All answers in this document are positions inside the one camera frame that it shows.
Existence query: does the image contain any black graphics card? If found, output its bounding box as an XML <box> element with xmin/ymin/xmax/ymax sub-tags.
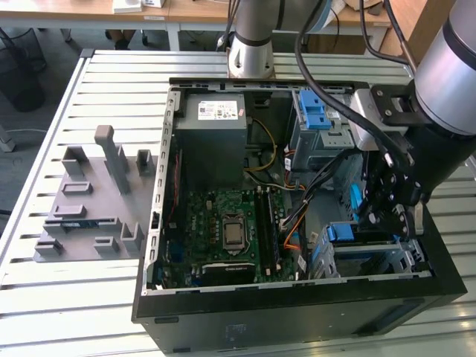
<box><xmin>200</xmin><ymin>262</ymin><xmax>257</xmax><ymax>286</ymax></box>

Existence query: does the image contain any red wire with white connector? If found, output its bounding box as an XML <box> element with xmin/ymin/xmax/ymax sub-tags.
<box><xmin>283</xmin><ymin>147</ymin><xmax>298</xmax><ymax>173</ymax></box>

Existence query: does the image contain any black RAM slot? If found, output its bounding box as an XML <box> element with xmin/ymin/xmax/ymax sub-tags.
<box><xmin>254</xmin><ymin>187</ymin><xmax>269</xmax><ymax>275</ymax></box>

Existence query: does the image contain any grey stand foot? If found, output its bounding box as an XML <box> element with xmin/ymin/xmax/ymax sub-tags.
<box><xmin>0</xmin><ymin>124</ymin><xmax>18</xmax><ymax>153</ymax></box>

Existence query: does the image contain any blue drive latch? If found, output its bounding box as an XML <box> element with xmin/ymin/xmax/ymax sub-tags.
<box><xmin>298</xmin><ymin>91</ymin><xmax>332</xmax><ymax>130</ymax></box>

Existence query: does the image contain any CPU socket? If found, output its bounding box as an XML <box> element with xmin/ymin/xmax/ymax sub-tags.
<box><xmin>220</xmin><ymin>212</ymin><xmax>251</xmax><ymax>257</ymax></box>

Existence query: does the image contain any brown cardboard piece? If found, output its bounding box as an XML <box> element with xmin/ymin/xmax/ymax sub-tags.
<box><xmin>345</xmin><ymin>0</ymin><xmax>384</xmax><ymax>16</ymax></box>

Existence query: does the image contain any green motherboard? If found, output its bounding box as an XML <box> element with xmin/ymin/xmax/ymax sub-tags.
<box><xmin>158</xmin><ymin>187</ymin><xmax>309</xmax><ymax>289</ymax></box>

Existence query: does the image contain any yellow wire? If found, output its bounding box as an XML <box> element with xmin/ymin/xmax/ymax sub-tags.
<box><xmin>243</xmin><ymin>118</ymin><xmax>278</xmax><ymax>174</ymax></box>

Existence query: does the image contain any silver CPU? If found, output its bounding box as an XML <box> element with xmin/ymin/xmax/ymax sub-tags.
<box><xmin>222</xmin><ymin>222</ymin><xmax>248</xmax><ymax>249</ymax></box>

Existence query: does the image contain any black wire bundle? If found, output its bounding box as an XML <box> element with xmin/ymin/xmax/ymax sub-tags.
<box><xmin>280</xmin><ymin>147</ymin><xmax>367</xmax><ymax>230</ymax></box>

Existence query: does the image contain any grey power supply unit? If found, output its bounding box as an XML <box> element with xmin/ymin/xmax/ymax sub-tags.
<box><xmin>173</xmin><ymin>92</ymin><xmax>249</xmax><ymax>191</ymax></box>

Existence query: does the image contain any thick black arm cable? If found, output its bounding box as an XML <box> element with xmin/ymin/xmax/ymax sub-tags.
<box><xmin>295</xmin><ymin>0</ymin><xmax>395</xmax><ymax>164</ymax></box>
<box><xmin>358</xmin><ymin>0</ymin><xmax>417</xmax><ymax>71</ymax></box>

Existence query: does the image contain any silver optical drive cage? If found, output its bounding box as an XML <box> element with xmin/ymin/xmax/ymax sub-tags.
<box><xmin>289</xmin><ymin>89</ymin><xmax>360</xmax><ymax>174</ymax></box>

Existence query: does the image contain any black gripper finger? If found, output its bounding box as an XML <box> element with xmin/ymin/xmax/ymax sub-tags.
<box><xmin>357</xmin><ymin>155</ymin><xmax>396</xmax><ymax>229</ymax></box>
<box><xmin>382</xmin><ymin>173</ymin><xmax>425</xmax><ymax>238</ymax></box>

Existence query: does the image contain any RAM stick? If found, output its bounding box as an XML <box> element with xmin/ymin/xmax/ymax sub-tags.
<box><xmin>264</xmin><ymin>188</ymin><xmax>283</xmax><ymax>272</ymax></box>
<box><xmin>59</xmin><ymin>220</ymin><xmax>100</xmax><ymax>231</ymax></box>

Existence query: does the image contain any wooden desk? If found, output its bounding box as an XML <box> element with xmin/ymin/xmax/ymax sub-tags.
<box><xmin>0</xmin><ymin>0</ymin><xmax>396</xmax><ymax>51</ymax></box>

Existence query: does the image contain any white box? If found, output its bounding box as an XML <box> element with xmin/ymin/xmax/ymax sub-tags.
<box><xmin>113</xmin><ymin>0</ymin><xmax>144</xmax><ymax>13</ymax></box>

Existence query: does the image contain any wooden cabinet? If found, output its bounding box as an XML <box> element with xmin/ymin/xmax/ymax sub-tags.
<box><xmin>379</xmin><ymin>0</ymin><xmax>454</xmax><ymax>75</ymax></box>

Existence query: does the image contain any blue data wire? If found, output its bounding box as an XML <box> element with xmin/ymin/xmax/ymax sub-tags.
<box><xmin>349</xmin><ymin>184</ymin><xmax>364</xmax><ymax>217</ymax></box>

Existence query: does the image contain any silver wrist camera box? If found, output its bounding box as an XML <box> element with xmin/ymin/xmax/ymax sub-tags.
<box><xmin>349</xmin><ymin>89</ymin><xmax>392</xmax><ymax>152</ymax></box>

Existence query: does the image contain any grey parts rack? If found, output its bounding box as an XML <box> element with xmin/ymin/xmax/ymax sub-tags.
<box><xmin>33</xmin><ymin>125</ymin><xmax>161</xmax><ymax>263</ymax></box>

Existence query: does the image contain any black case fan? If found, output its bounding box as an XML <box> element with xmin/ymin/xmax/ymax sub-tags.
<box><xmin>163</xmin><ymin>147</ymin><xmax>187</xmax><ymax>239</ymax></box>

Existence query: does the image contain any black PC case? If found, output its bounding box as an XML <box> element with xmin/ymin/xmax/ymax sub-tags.
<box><xmin>130</xmin><ymin>77</ymin><xmax>469</xmax><ymax>354</ymax></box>

